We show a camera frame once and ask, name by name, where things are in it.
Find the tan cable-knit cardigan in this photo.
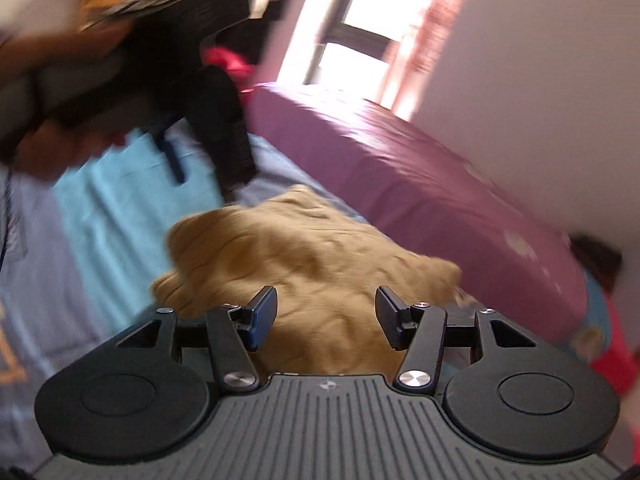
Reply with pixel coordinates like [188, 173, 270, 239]
[151, 185, 462, 377]

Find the red clothes pile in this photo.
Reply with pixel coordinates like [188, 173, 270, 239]
[202, 46, 255, 105]

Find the dark folded clothes pile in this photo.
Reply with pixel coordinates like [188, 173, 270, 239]
[570, 234, 623, 292]

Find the person's left hand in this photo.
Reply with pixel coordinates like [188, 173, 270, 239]
[1, 21, 132, 182]

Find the purple floral bed cover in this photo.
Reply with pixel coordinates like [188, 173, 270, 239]
[248, 84, 613, 361]

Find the blue grey patchwork bedsheet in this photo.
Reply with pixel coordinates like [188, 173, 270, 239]
[0, 119, 371, 470]

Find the window with dark frame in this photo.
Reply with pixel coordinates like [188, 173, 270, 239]
[277, 0, 431, 101]

